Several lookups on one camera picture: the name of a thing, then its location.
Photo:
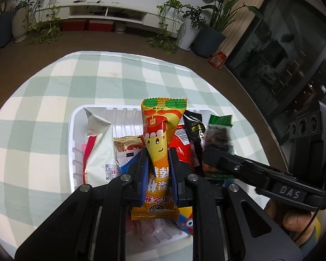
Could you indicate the white packet black label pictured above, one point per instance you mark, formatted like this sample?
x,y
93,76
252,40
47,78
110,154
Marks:
x,y
125,156

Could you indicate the orange snack packet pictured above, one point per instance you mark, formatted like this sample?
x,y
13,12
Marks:
x,y
157,130

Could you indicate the person's right hand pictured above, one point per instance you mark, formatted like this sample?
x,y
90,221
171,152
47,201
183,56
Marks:
x,y
290,217

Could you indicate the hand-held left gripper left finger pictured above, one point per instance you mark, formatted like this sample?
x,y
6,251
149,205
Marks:
x,y
144,168

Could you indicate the large plant dark pot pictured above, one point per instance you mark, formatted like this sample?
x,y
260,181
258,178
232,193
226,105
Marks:
x,y
220,19

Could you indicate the plant in tall white pot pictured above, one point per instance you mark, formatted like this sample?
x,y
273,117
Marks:
x,y
191,27

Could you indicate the trailing plant on cabinet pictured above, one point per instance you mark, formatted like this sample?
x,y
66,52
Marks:
x,y
169,16

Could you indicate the pink snack packet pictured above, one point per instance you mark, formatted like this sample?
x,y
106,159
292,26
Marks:
x,y
152,228

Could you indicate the small white pot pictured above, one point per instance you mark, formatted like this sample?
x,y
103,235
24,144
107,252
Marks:
x,y
121,26

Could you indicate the white tv cabinet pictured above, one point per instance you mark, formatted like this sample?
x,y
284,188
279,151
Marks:
x,y
97,11

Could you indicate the white red snack packet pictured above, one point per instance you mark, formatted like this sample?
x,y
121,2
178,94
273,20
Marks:
x,y
100,152

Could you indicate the red storage box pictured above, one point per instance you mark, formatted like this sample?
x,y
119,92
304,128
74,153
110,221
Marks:
x,y
74,25
100,25

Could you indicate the black snack packet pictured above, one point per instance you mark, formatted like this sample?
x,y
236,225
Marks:
x,y
194,126

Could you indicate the yellow blue snack packet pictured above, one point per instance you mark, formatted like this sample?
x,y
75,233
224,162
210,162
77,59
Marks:
x,y
187,220

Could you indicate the white plastic tray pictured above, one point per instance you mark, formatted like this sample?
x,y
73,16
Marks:
x,y
76,141

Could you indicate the green snack packet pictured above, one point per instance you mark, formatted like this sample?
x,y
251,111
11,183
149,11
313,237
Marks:
x,y
218,133

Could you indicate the red gold candy packet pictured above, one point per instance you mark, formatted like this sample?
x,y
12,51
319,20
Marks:
x,y
127,142

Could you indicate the plant in ribbed white pot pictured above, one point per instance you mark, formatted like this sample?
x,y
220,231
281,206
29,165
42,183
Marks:
x,y
20,24

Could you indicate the green checkered tablecloth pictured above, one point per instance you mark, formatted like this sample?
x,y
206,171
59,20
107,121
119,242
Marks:
x,y
38,130

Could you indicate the trailing plant beside cabinet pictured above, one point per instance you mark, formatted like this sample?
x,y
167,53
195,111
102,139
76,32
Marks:
x,y
47,13

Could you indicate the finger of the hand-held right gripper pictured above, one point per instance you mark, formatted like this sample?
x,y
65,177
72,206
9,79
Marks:
x,y
228,163

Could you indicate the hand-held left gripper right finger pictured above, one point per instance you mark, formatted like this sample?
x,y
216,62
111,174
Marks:
x,y
173,168

